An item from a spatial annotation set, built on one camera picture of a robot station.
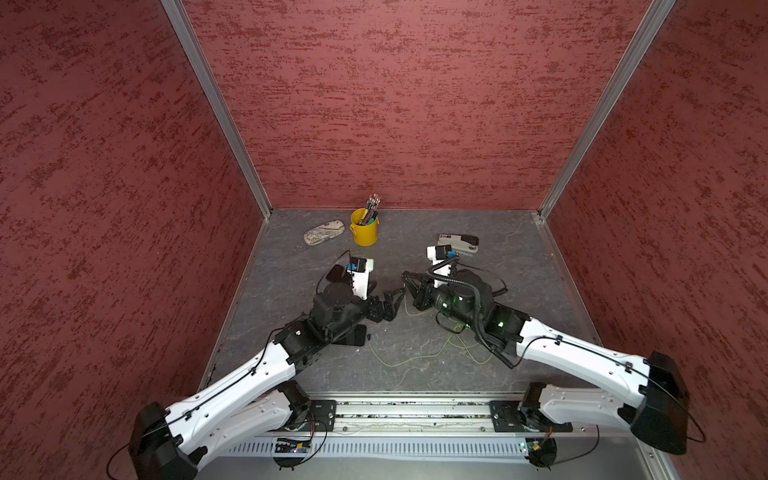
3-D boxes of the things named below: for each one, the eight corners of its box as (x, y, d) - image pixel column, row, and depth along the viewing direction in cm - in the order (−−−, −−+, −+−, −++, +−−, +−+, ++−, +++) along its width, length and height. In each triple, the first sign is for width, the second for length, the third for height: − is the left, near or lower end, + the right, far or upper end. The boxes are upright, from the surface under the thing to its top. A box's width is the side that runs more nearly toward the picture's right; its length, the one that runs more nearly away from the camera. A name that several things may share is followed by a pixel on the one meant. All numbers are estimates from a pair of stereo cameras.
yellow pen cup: (353, 246, 112) (349, 223, 102) (354, 231, 117) (351, 208, 107) (377, 246, 112) (376, 223, 102) (378, 232, 117) (377, 208, 107)
